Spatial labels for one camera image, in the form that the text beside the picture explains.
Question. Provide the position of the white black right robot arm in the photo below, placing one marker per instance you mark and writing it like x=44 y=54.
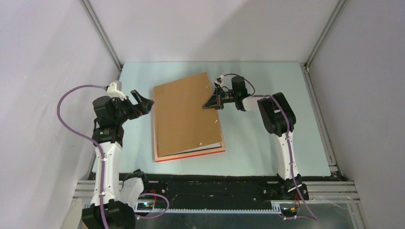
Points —
x=278 y=119

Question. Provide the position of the orange wooden picture frame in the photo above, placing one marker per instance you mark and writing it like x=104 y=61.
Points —
x=189 y=155

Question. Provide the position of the grey slotted cable duct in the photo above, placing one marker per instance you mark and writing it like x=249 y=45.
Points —
x=275 y=209

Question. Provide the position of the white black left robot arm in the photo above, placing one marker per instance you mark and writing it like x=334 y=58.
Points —
x=112 y=206

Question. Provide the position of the aluminium corner post right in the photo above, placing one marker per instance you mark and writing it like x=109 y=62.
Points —
x=325 y=31

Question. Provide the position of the brown backing board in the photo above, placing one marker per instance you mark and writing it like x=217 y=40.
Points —
x=186 y=117

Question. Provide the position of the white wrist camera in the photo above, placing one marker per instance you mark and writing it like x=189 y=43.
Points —
x=219 y=82
x=114 y=90

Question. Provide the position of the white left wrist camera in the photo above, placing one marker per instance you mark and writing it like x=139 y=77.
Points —
x=114 y=90

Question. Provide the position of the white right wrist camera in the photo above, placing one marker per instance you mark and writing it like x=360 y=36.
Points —
x=219 y=82

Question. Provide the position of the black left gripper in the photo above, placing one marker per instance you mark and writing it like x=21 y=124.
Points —
x=143 y=107

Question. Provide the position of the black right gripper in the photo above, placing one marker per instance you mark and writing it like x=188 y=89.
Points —
x=216 y=102

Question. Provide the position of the aluminium corner post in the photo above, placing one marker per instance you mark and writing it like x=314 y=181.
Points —
x=325 y=31
x=99 y=28

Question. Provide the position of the aluminium corner post left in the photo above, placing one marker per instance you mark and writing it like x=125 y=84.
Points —
x=99 y=28

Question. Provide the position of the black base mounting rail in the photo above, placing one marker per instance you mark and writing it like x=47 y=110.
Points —
x=211 y=192

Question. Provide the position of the sunset photo print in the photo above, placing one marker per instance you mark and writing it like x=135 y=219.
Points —
x=200 y=148

